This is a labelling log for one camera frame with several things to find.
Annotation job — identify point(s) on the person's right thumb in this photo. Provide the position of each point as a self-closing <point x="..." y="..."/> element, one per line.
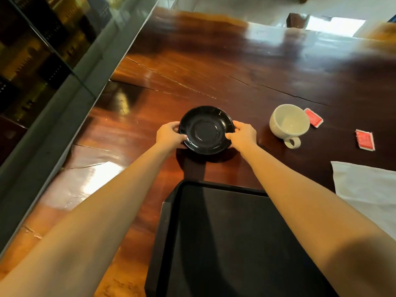
<point x="230" y="136"/>

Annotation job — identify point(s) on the white ceramic cup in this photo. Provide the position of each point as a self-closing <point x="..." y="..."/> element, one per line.
<point x="289" y="124"/>

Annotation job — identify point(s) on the red sugar sachet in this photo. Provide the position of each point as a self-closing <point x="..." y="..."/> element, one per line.
<point x="313" y="117"/>
<point x="365" y="140"/>

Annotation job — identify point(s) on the person's left hand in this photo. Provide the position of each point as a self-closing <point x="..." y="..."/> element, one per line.
<point x="166" y="135"/>

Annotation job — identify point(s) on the person's right forearm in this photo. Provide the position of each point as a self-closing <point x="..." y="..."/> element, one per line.
<point x="315" y="219"/>

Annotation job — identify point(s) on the black serving tray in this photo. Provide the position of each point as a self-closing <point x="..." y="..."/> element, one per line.
<point x="229" y="244"/>

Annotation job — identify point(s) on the person's right hand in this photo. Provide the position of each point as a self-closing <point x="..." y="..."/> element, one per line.
<point x="245" y="137"/>

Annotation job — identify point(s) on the person's left forearm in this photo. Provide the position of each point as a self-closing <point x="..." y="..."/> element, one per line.
<point x="92" y="219"/>

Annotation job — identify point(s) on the glass display cabinet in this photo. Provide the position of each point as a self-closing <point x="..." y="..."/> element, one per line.
<point x="52" y="74"/>

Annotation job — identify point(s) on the white cloth napkin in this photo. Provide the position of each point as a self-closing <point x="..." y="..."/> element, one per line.
<point x="366" y="191"/>

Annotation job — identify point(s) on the person's left thumb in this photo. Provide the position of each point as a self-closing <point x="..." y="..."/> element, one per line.
<point x="181" y="137"/>

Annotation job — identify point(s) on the black saucer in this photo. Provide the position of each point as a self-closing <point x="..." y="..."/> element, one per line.
<point x="206" y="130"/>

